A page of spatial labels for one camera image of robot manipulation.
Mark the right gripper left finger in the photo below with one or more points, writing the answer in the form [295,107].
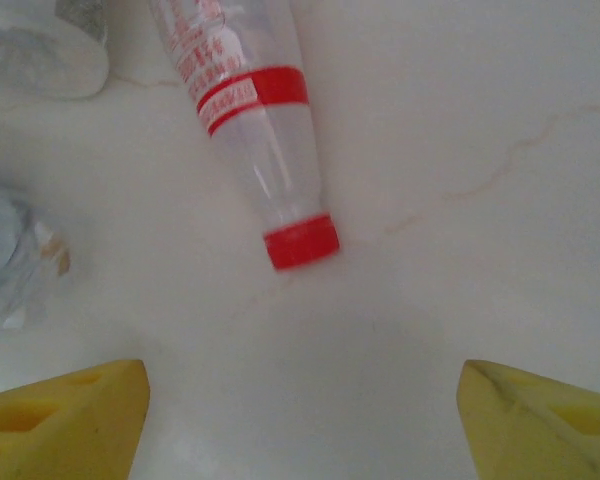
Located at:
[50,435]

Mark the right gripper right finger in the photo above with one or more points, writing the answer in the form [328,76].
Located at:
[555,435]

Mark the red band water bottle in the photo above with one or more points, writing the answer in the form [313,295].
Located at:
[260,125]

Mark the blue label clear bottle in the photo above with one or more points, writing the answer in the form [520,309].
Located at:
[10,250]

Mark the clear bottle grey label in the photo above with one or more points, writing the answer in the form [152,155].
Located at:
[40,55]

